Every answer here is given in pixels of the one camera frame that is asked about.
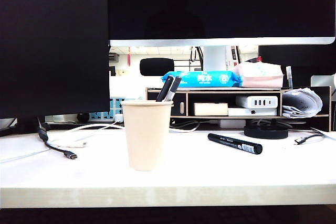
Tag black marker with white label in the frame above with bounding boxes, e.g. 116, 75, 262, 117
207, 133, 263, 155

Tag white charging cable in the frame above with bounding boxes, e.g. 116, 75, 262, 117
48, 120, 127, 150

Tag blue wet wipes pack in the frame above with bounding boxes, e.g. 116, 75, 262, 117
161, 70, 244, 89

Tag white multi-port charger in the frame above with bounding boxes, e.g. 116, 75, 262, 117
235, 95, 279, 110

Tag black office chair headrest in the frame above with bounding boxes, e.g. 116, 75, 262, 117
139, 57, 175, 77

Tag white paper sheet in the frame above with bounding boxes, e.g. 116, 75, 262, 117
310, 126, 336, 141

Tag slim black marker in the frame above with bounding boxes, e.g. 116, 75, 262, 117
155, 75, 174, 102

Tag black matte monitor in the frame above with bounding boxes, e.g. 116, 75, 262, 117
0, 0, 111, 137

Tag white rounded device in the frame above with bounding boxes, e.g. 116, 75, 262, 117
310, 72, 336, 98

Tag rolled printed papers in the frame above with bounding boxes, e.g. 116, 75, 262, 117
281, 88, 324, 119

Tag flat white box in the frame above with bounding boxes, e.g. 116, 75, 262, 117
227, 106, 278, 117

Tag beige paper cup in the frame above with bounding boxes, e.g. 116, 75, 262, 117
120, 100, 174, 172

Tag grey marker with silver barrel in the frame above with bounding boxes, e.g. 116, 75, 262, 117
164, 76, 183, 102

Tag black round base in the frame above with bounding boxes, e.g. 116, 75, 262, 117
243, 118, 290, 140

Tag white upright pen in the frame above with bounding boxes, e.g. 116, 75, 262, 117
285, 66, 293, 89

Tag black USB-C cable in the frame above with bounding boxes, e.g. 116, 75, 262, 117
36, 117, 79, 161

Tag white adapter brick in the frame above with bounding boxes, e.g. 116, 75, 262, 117
219, 119, 246, 130

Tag black round plug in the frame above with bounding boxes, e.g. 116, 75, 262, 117
77, 112, 91, 123

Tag black background monitor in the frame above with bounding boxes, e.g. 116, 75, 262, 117
258, 45, 336, 89

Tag cream rectangular box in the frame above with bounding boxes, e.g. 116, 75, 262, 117
193, 102, 229, 116

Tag pink tissue pack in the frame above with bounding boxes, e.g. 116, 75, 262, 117
233, 61, 285, 89

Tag thin black connector cable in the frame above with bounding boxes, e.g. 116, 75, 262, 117
294, 132, 327, 146

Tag wooden desk organizer shelf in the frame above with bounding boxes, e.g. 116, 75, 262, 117
145, 85, 332, 132

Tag large silver-bezel monitor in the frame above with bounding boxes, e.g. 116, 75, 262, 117
107, 0, 336, 72

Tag white blue power strip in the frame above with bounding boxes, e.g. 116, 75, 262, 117
88, 97, 132, 123

